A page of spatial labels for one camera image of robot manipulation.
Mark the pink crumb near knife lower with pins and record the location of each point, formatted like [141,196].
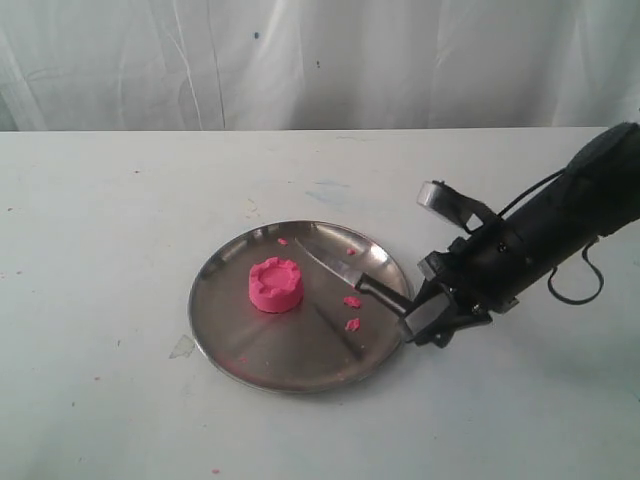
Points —
[353,325]

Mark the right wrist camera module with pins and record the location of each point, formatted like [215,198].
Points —
[449,204]

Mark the pink crumb near knife upper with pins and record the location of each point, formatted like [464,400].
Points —
[352,302]

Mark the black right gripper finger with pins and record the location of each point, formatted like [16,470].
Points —
[428,322]
[447,328]

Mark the pink dough piece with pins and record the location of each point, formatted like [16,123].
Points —
[275,285]

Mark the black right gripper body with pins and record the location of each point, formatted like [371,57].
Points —
[486,269]

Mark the pink crumb knife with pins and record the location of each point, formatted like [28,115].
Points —
[352,302]
[353,325]

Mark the white backdrop curtain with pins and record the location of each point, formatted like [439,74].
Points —
[271,65]

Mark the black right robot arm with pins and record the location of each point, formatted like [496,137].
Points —
[594,196]

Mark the round stainless steel plate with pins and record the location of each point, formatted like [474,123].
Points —
[307,349]

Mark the black kitchen knife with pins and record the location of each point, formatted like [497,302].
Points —
[357,279]

